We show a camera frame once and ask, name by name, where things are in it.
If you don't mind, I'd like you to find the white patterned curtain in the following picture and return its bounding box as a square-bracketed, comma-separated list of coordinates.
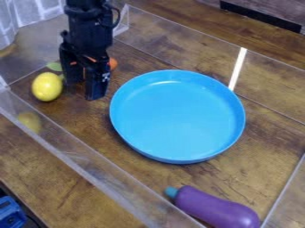
[0, 0, 65, 50]

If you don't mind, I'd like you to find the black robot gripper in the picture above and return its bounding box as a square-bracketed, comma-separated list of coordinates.
[60, 0, 115, 101]

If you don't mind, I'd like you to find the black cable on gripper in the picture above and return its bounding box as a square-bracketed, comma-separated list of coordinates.
[103, 4, 123, 30]

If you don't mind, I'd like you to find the dark wooden shelf edge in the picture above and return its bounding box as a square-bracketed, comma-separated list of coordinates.
[219, 0, 305, 35]

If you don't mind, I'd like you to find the yellow toy lemon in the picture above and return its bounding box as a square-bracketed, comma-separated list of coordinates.
[30, 72, 63, 102]

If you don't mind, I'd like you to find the blue round plastic tray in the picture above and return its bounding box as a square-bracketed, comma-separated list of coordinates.
[109, 69, 245, 164]

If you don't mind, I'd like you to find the purple toy eggplant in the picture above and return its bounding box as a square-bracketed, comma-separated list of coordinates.
[164, 185, 259, 228]

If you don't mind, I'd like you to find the clear acrylic enclosure wall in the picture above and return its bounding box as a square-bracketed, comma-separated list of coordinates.
[0, 0, 305, 228]

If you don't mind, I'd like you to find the orange toy carrot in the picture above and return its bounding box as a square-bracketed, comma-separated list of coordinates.
[47, 58, 117, 78]

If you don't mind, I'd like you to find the blue device corner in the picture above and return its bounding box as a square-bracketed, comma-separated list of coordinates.
[0, 196, 26, 228]

